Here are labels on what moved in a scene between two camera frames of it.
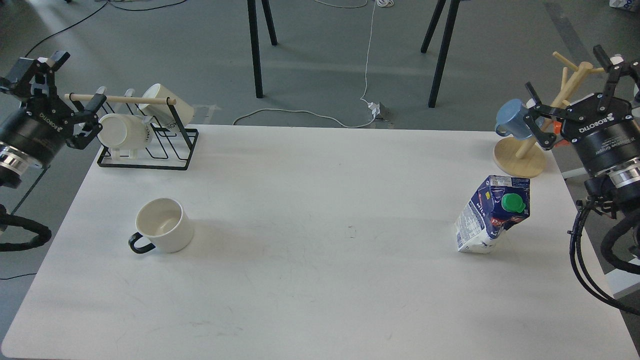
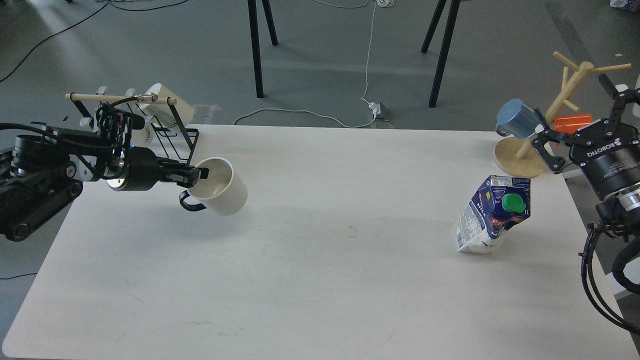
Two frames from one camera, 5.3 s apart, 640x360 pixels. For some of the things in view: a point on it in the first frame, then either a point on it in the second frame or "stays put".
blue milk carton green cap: (499, 202) stays put
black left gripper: (34, 121) → (142, 173)
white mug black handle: (168, 224) → (224, 193)
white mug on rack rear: (181, 113) stays put
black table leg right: (439, 7) stays put
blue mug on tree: (510, 120) stays put
